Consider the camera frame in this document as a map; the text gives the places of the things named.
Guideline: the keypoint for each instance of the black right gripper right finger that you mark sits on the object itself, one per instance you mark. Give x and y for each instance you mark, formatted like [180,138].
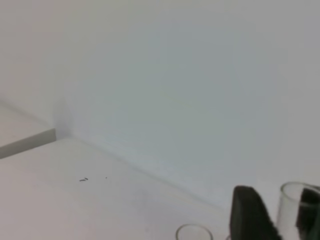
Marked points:
[308,218]

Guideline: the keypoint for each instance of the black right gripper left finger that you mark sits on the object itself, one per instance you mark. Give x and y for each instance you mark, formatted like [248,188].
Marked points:
[249,217]

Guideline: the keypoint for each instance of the clear glass test tube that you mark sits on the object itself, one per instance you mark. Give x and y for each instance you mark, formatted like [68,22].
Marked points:
[289,202]

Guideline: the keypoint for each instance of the clear test tube in rack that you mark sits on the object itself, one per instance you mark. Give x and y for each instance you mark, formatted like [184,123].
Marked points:
[193,232]

